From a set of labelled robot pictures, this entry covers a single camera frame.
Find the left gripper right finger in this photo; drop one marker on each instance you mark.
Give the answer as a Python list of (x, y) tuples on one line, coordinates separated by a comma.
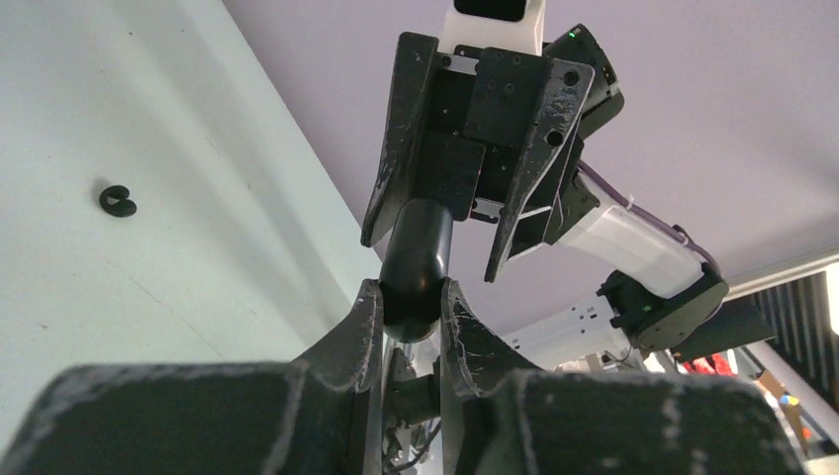
[(501, 414)]

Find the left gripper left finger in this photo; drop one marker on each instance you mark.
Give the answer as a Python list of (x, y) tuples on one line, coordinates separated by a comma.
[(320, 413)]

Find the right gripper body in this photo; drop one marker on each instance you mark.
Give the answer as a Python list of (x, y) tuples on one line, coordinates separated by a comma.
[(488, 111)]

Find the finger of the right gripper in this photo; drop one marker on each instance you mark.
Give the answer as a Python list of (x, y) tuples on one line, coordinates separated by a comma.
[(532, 207), (413, 67)]

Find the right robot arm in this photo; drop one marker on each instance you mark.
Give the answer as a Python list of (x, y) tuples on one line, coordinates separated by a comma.
[(663, 290)]

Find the black earbud near left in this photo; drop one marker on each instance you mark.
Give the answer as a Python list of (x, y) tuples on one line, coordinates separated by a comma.
[(115, 201)]

